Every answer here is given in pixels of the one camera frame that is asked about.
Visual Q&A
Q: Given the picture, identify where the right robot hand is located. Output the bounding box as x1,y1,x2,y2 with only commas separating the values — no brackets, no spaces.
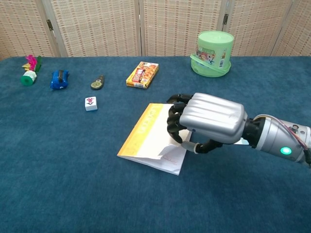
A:
166,92,248,154

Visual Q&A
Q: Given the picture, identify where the light blue tasselled bookmark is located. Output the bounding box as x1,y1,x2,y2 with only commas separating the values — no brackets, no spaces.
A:
235,138,252,147

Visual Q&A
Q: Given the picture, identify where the yellow white paper booklet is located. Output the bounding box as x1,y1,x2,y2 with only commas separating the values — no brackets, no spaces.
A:
117,103,192,176

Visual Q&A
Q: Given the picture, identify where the dark blue carpeted table surface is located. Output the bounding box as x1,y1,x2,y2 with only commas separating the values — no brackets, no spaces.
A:
0,56,311,233

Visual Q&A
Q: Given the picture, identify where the green plastic bucket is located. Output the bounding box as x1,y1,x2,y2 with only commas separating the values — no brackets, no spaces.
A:
190,31,235,78

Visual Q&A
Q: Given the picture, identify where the yellow snack box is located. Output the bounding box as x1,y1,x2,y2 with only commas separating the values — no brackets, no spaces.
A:
126,61,159,89

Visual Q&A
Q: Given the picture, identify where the white mahjong tile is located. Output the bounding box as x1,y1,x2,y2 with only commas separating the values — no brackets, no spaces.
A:
84,96,99,112

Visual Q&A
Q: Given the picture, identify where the woven folding screen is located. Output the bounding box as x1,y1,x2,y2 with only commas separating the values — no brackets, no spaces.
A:
0,0,311,61

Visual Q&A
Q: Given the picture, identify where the colourful feather shuttlecock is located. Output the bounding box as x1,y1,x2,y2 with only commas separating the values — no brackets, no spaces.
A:
20,54,43,86

